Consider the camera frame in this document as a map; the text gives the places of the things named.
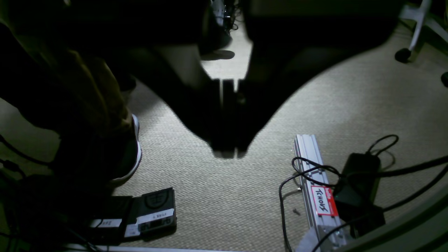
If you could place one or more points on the dark sneaker white sole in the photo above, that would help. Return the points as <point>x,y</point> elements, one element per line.
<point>122,154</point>

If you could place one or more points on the aluminium extrusion rail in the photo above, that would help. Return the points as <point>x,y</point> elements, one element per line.
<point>319,203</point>

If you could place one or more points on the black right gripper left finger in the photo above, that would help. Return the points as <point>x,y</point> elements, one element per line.
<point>163,53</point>

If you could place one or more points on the black foot pedal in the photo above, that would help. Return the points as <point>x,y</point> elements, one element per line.
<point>125,218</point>

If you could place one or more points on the black power adapter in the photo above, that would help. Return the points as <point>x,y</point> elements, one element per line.
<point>355,193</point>

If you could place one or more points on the white office chair base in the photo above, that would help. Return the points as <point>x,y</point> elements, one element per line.
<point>423,21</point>

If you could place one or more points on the person's brown trouser leg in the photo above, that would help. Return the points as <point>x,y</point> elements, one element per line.
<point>87,77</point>

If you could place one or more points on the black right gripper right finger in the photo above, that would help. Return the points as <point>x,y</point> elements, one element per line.
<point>296,40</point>

